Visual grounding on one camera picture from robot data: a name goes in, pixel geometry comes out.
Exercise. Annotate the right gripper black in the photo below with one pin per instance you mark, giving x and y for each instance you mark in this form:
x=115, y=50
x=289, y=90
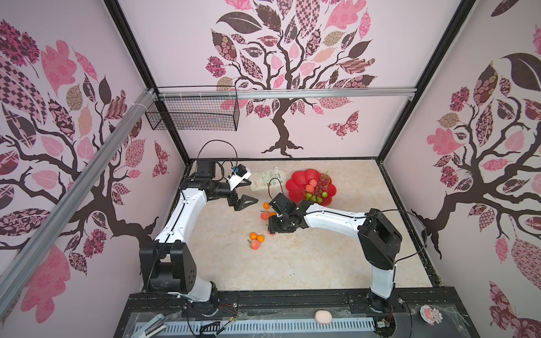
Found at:
x=272, y=227

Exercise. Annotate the aluminium rail left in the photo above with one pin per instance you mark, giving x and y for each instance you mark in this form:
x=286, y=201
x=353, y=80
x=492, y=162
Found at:
x=15, y=277

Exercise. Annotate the black wire basket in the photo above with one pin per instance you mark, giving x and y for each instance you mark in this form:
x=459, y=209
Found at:
x=195, y=108

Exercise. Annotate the white slotted cable duct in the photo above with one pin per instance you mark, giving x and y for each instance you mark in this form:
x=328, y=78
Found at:
x=264, y=327

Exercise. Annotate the white stapler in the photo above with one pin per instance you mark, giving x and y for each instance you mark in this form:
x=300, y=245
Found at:
x=152, y=328

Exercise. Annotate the aluminium rail back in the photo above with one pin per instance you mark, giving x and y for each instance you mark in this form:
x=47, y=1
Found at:
x=287, y=93

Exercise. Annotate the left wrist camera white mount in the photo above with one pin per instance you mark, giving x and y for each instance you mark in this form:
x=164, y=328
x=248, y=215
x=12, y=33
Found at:
x=239, y=177

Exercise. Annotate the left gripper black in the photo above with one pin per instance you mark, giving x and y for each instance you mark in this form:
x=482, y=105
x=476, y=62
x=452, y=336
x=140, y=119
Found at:
x=232, y=201

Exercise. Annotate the red flower-shaped fruit bowl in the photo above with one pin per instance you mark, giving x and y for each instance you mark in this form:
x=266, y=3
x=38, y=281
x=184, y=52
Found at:
x=297, y=183

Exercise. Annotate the aluminium rail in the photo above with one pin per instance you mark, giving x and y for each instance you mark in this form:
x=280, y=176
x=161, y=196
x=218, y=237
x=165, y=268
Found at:
x=287, y=93
x=15, y=277

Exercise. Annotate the pink round sticker toy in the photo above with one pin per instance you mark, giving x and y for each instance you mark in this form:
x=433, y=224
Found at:
x=430, y=315

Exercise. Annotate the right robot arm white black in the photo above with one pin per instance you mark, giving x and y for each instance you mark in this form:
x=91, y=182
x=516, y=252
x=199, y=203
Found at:
x=379, y=238

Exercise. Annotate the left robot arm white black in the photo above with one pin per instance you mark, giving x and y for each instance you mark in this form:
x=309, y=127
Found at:
x=167, y=264

